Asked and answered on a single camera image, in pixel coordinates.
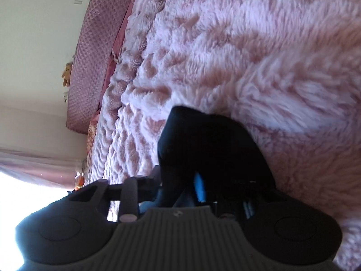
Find pink fluffy blanket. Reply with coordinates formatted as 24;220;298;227
88;0;360;270

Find floral pink pillow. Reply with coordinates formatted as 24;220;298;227
86;113;99;154

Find small brown plush toy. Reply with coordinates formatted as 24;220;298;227
62;62;72;87

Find dark navy pants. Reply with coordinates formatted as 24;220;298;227
157;105;278;212

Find pink curtain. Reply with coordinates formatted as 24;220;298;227
1;149;83;189

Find quilted mauve headboard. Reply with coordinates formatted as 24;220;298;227
66;0;131;134

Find orange plush toy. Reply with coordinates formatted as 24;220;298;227
74;175;84;191

